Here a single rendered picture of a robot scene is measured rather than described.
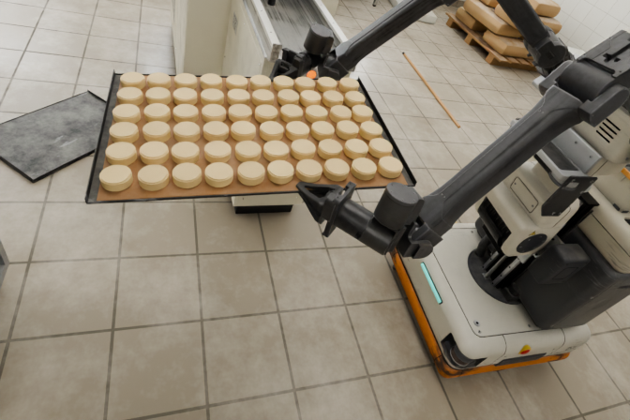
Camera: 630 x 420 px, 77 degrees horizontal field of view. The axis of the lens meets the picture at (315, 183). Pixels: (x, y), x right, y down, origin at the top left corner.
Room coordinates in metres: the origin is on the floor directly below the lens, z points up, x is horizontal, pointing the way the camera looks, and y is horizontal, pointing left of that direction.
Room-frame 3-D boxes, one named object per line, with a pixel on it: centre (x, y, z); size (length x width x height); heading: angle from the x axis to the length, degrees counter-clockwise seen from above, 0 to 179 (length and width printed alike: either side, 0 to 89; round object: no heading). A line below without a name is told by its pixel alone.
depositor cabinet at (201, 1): (2.45, 0.86, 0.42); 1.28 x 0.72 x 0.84; 31
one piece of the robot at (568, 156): (1.10, -0.61, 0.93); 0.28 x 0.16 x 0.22; 28
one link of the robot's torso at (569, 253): (1.11, -0.76, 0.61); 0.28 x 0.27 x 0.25; 28
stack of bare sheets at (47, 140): (1.35, 1.25, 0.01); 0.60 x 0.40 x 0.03; 165
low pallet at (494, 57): (5.31, -1.42, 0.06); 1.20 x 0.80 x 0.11; 32
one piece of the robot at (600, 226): (1.28, -0.96, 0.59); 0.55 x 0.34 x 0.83; 28
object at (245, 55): (1.61, 0.35, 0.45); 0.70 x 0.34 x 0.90; 31
